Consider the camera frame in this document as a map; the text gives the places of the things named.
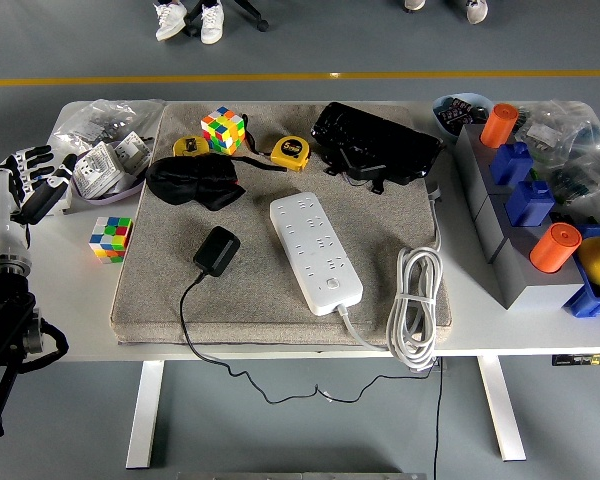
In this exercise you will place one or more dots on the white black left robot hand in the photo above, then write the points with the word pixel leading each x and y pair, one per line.
pixel 2 210

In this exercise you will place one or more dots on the black power adapter plug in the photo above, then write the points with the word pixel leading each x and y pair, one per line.
pixel 216 251

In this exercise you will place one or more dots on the white power strip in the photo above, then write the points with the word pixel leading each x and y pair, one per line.
pixel 315 250

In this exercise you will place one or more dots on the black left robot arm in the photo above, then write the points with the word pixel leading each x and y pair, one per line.
pixel 0 350

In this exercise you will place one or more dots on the white circuit breaker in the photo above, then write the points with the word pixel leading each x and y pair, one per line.
pixel 62 207

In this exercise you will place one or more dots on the purple shallow bowl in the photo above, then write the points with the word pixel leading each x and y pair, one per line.
pixel 105 201

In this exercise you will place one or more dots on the colourful puzzle cube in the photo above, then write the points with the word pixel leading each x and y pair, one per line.
pixel 111 240
pixel 222 130

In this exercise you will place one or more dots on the clear bag of screws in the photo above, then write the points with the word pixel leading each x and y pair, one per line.
pixel 95 125

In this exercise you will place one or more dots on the black fabric pouch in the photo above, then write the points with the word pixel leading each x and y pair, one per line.
pixel 190 177

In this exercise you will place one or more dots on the yellow tape measure square label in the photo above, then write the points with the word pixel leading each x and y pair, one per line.
pixel 190 146

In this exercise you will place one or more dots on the white sneaker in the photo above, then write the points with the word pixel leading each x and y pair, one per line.
pixel 414 4
pixel 170 22
pixel 212 25
pixel 476 11

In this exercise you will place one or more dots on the white table leg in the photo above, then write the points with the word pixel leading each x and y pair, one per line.
pixel 505 425
pixel 142 435

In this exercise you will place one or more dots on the yellow tape measure round label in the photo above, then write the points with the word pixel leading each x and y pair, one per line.
pixel 290 150

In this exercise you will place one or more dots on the black office chair base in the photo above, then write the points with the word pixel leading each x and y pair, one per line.
pixel 262 24

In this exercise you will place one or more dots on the grey-brown mat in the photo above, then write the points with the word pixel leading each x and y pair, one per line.
pixel 380 225

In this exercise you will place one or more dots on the black plastic tray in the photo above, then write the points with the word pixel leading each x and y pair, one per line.
pixel 375 140

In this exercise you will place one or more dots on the light blue bowl of parts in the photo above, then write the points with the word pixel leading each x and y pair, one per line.
pixel 444 127

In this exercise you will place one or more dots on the orange cylinder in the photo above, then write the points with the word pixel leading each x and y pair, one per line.
pixel 555 247
pixel 497 125

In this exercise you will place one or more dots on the blue plastic block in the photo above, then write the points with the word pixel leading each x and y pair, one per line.
pixel 510 165
pixel 530 205

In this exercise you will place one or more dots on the grey block holder box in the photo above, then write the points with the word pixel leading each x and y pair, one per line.
pixel 530 290

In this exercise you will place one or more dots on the clear bag with white label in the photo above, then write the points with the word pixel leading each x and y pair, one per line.
pixel 540 134

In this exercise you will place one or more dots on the clear bag of dark parts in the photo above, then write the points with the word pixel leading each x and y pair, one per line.
pixel 585 185

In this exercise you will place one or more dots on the blue storage bin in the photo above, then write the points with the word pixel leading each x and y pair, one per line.
pixel 587 302

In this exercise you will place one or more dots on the black table control panel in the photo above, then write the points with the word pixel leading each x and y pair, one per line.
pixel 580 359

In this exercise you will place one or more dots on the large white wall socket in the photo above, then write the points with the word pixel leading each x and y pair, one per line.
pixel 97 170

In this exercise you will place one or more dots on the small white wall socket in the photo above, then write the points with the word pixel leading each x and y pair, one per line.
pixel 135 152

